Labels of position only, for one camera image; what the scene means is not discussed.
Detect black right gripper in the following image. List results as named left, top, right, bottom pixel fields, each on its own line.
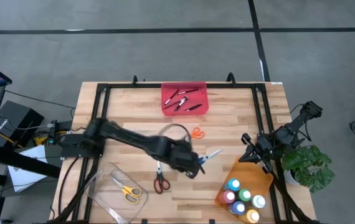
left=239, top=133, right=280, bottom=174

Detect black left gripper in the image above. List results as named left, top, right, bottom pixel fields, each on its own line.
left=164, top=139, right=206, bottom=180

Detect blue handled scissors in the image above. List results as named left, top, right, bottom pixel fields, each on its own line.
left=197, top=148, right=224, bottom=166

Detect light blue paint bottle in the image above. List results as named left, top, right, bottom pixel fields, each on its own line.
left=225, top=178, right=241, bottom=193

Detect black and red scissors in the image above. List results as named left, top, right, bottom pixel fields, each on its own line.
left=153, top=160, right=171, bottom=195

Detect green paint bottle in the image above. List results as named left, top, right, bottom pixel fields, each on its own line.
left=236, top=188, right=252, bottom=202

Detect white paint bottle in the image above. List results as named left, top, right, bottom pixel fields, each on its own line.
left=250, top=195, right=267, bottom=209

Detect dark blue paint bottle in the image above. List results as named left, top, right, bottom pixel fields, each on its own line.
left=229, top=201, right=247, bottom=216

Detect yellow paint bottle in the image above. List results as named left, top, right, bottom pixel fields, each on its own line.
left=242, top=208, right=260, bottom=224

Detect yellow handled scissors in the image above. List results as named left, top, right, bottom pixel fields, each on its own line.
left=111, top=177, right=143, bottom=205

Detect orange translucent plastic bin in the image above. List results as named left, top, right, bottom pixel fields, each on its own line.
left=214, top=155, right=274, bottom=224

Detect white plant pot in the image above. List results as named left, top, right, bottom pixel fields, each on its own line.
left=285, top=170, right=300, bottom=187

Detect green potted plant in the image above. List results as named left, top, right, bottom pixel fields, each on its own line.
left=282, top=144, right=336, bottom=194

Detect red plastic bin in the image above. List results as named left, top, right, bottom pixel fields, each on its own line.
left=161, top=80, right=209, bottom=116

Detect clear plastic bin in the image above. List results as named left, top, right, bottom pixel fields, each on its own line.
left=84, top=161, right=149, bottom=224

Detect black controller box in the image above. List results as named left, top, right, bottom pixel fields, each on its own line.
left=47, top=119, right=73, bottom=146

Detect white paper sheet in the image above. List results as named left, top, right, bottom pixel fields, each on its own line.
left=7, top=144, right=49, bottom=193

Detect black metal stand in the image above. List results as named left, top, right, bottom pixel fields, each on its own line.
left=0, top=142, right=62, bottom=224

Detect black equipment box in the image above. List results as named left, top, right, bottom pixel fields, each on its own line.
left=0, top=100, right=45, bottom=149

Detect small orange handled scissors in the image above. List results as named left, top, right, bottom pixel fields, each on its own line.
left=191, top=126, right=206, bottom=140

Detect black aluminium table frame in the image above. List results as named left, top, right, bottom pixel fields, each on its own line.
left=48, top=72, right=320, bottom=224

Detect thick black cable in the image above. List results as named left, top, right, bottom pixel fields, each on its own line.
left=57, top=156, right=83, bottom=218

